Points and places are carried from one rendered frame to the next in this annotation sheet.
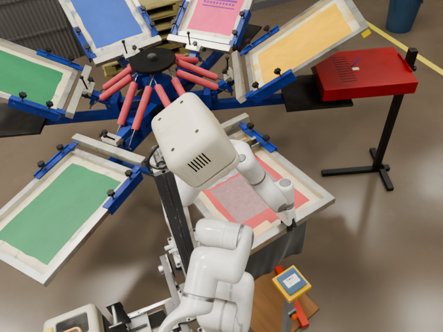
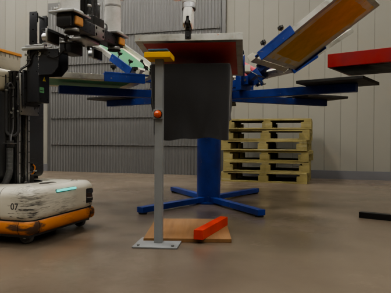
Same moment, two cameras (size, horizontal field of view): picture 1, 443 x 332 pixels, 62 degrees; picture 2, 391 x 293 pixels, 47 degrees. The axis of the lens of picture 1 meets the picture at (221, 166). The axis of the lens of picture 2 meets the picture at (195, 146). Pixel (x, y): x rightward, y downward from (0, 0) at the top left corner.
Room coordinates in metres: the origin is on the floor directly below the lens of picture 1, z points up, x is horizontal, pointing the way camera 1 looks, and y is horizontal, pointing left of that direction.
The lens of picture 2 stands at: (-1.04, -1.64, 0.51)
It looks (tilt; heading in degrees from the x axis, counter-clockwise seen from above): 1 degrees down; 33
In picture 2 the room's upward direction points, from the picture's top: straight up
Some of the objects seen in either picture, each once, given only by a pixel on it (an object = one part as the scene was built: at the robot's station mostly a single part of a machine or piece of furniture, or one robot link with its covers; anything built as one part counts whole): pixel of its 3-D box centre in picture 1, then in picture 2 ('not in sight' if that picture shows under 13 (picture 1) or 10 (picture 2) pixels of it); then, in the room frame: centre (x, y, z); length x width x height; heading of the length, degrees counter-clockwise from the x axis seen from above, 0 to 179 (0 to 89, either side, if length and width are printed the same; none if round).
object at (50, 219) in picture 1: (72, 178); (103, 71); (1.50, 0.87, 1.05); 1.08 x 0.61 x 0.23; 147
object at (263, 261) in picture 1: (275, 250); (189, 102); (1.06, -0.24, 0.74); 0.45 x 0.03 x 0.43; 117
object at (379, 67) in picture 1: (359, 72); (384, 61); (2.18, -1.05, 1.06); 0.61 x 0.46 x 0.12; 87
